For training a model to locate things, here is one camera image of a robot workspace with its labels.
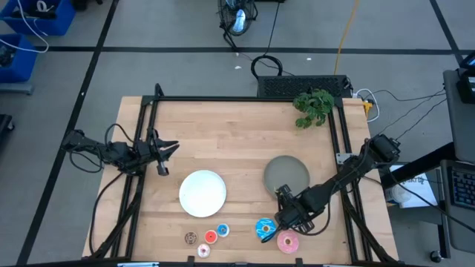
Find white round plate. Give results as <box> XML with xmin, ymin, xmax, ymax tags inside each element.
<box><xmin>178</xmin><ymin>169</ymin><xmax>228</xmax><ymax>219</ymax></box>

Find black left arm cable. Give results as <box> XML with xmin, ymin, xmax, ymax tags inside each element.
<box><xmin>88</xmin><ymin>170</ymin><xmax>127</xmax><ymax>257</ymax></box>

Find blue plastic bin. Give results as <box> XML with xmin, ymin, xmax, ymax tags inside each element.
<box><xmin>0</xmin><ymin>0</ymin><xmax>77</xmax><ymax>37</ymax></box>
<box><xmin>0</xmin><ymin>33</ymin><xmax>39</xmax><ymax>83</ymax></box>

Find black desk beam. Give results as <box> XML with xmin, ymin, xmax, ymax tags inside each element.
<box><xmin>380</xmin><ymin>142</ymin><xmax>457</xmax><ymax>190</ymax></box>

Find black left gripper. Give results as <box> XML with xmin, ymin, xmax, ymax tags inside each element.
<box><xmin>134</xmin><ymin>128</ymin><xmax>181</xmax><ymax>177</ymax></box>

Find white paper sheet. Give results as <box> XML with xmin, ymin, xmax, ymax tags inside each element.
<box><xmin>385</xmin><ymin>165</ymin><xmax>439</xmax><ymax>208</ymax></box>

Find long white cable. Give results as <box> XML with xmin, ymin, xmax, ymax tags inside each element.
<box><xmin>0</xmin><ymin>0</ymin><xmax>50</xmax><ymax>53</ymax></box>

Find black keyboard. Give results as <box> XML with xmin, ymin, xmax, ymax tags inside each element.
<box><xmin>447</xmin><ymin>166</ymin><xmax>475</xmax><ymax>212</ymax></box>

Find large pink frosted donut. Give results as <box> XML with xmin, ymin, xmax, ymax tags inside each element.
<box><xmin>276</xmin><ymin>229</ymin><xmax>300</xmax><ymax>255</ymax></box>

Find black perforated computer case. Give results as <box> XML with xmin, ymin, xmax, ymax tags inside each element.
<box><xmin>257</xmin><ymin>75</ymin><xmax>353</xmax><ymax>99</ymax></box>

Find large blue frosted donut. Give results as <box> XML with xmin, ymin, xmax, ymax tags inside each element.
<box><xmin>255</xmin><ymin>217</ymin><xmax>278</xmax><ymax>240</ymax></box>

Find tan bowl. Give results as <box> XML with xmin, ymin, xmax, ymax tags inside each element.
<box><xmin>263</xmin><ymin>154</ymin><xmax>311</xmax><ymax>200</ymax></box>

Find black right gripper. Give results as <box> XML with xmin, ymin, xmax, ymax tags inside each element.
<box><xmin>261</xmin><ymin>184</ymin><xmax>316</xmax><ymax>244</ymax></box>

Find green potted plant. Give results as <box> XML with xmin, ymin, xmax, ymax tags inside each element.
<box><xmin>292</xmin><ymin>88</ymin><xmax>335</xmax><ymax>130</ymax></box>

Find black coiled cable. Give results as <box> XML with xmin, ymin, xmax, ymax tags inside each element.
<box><xmin>251</xmin><ymin>0</ymin><xmax>284</xmax><ymax>79</ymax></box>

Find grey desk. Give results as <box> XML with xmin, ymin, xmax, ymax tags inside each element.
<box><xmin>443</xmin><ymin>68</ymin><xmax>475</xmax><ymax>164</ymax></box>

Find small red frosted donut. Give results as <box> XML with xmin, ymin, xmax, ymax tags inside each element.
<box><xmin>203</xmin><ymin>229</ymin><xmax>219</xmax><ymax>245</ymax></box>

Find yellow cable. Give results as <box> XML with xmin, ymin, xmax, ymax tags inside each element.
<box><xmin>333</xmin><ymin>0</ymin><xmax>360</xmax><ymax>75</ymax></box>

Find short white looped cable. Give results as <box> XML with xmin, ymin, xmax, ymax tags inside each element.
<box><xmin>354</xmin><ymin>88</ymin><xmax>381</xmax><ymax>123</ymax></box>

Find black floor fan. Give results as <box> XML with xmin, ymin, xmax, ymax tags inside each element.
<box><xmin>217</xmin><ymin>0</ymin><xmax>258</xmax><ymax>37</ymax></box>

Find black aluminium table frame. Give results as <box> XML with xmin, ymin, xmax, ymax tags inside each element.
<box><xmin>83</xmin><ymin>83</ymin><xmax>400</xmax><ymax>267</ymax></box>

